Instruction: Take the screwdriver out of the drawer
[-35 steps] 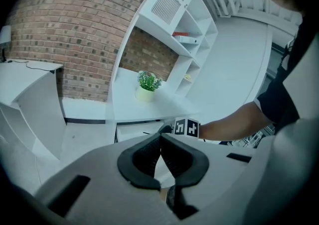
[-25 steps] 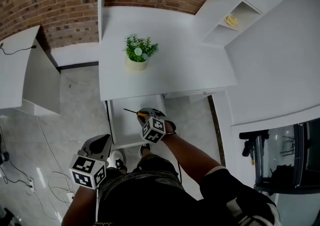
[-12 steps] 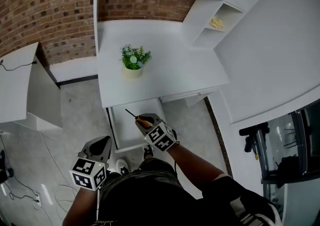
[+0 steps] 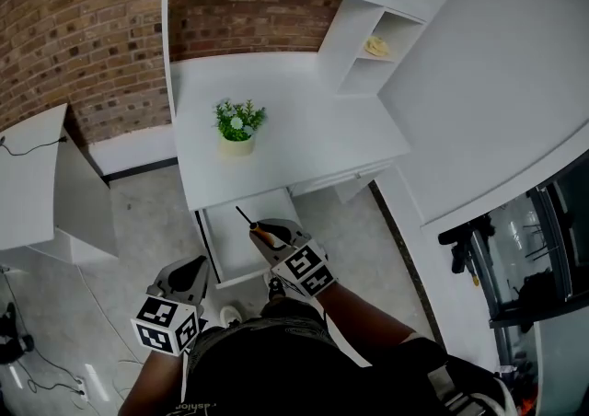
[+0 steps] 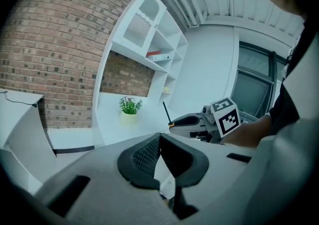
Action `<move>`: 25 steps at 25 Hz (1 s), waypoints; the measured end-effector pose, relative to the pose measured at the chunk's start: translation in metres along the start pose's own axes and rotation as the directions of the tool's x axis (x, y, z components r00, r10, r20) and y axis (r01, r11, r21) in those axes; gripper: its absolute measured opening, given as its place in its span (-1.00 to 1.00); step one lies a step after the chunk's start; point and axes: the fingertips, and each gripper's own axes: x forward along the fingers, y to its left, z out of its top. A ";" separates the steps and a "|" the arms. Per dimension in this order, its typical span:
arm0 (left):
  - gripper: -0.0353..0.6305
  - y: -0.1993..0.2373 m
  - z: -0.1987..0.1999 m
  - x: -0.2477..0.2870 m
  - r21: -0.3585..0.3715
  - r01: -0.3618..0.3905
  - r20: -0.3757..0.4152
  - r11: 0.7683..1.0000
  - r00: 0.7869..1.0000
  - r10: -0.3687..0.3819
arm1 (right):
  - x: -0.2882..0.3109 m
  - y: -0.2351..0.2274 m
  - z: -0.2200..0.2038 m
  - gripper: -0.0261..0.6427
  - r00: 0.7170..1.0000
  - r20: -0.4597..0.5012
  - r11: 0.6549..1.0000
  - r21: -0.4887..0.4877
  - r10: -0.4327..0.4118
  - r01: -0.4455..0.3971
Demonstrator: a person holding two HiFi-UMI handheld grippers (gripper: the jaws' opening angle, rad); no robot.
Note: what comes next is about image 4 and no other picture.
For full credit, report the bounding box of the person's left shoe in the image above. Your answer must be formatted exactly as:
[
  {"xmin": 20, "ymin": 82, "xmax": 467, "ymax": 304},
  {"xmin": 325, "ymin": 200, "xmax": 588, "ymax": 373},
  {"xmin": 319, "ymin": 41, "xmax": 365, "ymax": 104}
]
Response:
[{"xmin": 219, "ymin": 305, "xmax": 244, "ymax": 327}]

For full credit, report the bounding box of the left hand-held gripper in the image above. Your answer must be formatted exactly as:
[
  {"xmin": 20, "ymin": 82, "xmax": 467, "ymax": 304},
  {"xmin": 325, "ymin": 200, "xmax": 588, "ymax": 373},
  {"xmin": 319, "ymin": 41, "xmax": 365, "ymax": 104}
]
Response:
[{"xmin": 131, "ymin": 256, "xmax": 211, "ymax": 355}]

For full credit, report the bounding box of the black and orange bag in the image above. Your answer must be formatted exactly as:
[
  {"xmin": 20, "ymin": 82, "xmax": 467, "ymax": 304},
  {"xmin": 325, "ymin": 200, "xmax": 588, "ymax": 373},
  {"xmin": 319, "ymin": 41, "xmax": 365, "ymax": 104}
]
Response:
[{"xmin": 496, "ymin": 361, "xmax": 539, "ymax": 416}]

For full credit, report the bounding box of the pale yellow cloth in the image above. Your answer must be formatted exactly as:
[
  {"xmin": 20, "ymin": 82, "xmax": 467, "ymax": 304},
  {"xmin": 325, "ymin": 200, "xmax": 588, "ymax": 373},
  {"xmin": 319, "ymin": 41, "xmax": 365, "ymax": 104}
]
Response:
[{"xmin": 364, "ymin": 35, "xmax": 392, "ymax": 58}]

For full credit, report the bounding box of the person's right shoe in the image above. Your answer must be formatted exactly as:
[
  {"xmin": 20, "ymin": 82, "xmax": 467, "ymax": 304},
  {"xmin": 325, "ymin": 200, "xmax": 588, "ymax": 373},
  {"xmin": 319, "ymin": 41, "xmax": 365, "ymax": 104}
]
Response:
[{"xmin": 267, "ymin": 272, "xmax": 289, "ymax": 299}]

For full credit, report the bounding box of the white desk with hutch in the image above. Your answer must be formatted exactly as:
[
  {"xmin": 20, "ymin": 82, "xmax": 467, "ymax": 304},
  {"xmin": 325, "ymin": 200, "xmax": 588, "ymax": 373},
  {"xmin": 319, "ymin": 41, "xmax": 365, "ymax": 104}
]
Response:
[{"xmin": 160, "ymin": 0, "xmax": 489, "ymax": 268}]

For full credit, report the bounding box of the black window frame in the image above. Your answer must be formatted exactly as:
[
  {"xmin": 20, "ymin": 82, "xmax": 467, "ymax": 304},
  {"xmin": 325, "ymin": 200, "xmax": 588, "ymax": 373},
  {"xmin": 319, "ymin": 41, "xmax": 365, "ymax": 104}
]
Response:
[{"xmin": 436, "ymin": 160, "xmax": 589, "ymax": 330}]

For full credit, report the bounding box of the orange handled screwdriver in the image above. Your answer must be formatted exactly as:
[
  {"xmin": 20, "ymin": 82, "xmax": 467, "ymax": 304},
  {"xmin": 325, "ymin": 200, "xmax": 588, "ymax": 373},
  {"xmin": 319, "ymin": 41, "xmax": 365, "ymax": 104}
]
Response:
[{"xmin": 235, "ymin": 205, "xmax": 289, "ymax": 250}]

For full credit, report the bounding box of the person's shoe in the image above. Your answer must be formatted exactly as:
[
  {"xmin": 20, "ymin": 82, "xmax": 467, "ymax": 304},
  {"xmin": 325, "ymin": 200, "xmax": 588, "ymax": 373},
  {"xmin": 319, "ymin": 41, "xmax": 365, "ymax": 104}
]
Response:
[
  {"xmin": 219, "ymin": 305, "xmax": 244, "ymax": 327},
  {"xmin": 267, "ymin": 272, "xmax": 289, "ymax": 299}
]

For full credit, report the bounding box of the black floor cable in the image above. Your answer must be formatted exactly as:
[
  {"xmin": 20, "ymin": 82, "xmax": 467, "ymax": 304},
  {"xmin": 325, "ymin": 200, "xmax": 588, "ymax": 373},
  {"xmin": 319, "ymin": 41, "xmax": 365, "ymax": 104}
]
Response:
[{"xmin": 0, "ymin": 266, "xmax": 87, "ymax": 395}]

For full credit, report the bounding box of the person's left forearm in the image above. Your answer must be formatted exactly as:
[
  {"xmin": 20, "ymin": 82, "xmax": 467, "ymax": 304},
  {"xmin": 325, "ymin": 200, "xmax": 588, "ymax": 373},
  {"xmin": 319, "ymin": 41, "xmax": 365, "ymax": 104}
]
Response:
[{"xmin": 118, "ymin": 349, "xmax": 190, "ymax": 416}]

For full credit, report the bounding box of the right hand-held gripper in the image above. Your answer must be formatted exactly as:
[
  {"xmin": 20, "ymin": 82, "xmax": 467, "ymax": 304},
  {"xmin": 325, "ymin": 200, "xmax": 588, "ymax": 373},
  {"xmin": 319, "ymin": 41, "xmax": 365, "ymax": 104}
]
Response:
[{"xmin": 249, "ymin": 218, "xmax": 337, "ymax": 298}]

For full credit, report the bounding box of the plain white side desk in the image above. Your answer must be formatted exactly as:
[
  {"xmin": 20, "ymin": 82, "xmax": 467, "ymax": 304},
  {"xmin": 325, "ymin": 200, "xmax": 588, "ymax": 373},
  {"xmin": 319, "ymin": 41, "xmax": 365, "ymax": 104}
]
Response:
[{"xmin": 0, "ymin": 103, "xmax": 120, "ymax": 266}]

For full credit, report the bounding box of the green plant in cream pot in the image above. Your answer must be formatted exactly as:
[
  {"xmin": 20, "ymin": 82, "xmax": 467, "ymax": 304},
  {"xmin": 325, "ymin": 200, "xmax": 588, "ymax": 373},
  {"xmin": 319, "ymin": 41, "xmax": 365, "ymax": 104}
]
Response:
[{"xmin": 212, "ymin": 98, "xmax": 268, "ymax": 157}]

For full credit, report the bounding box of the grey shoulder strap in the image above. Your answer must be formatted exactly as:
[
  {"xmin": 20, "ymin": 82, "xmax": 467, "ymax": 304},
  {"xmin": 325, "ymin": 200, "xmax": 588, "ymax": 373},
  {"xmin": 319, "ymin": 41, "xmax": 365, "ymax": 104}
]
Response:
[{"xmin": 425, "ymin": 364, "xmax": 512, "ymax": 416}]

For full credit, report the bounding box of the black power adapter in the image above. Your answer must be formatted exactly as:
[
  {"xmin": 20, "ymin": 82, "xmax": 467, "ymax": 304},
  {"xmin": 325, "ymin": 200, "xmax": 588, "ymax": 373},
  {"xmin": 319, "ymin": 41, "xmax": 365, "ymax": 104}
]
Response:
[{"xmin": 0, "ymin": 302, "xmax": 34, "ymax": 364}]

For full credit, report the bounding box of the person's black clothing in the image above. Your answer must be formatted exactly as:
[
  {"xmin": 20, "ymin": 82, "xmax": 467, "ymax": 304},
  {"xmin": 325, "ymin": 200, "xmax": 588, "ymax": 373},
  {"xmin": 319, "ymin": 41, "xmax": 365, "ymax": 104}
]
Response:
[{"xmin": 177, "ymin": 298, "xmax": 521, "ymax": 416}]

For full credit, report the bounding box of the person's right forearm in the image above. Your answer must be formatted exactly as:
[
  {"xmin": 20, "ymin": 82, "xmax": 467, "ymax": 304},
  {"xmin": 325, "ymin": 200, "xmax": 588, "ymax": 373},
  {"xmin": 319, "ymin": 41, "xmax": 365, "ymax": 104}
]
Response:
[{"xmin": 317, "ymin": 283, "xmax": 420, "ymax": 346}]

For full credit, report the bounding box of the thin black desk cable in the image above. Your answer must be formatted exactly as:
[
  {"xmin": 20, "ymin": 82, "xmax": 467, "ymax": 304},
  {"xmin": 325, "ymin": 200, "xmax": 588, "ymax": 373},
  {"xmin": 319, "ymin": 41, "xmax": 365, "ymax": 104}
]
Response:
[{"xmin": 0, "ymin": 135, "xmax": 69, "ymax": 157}]

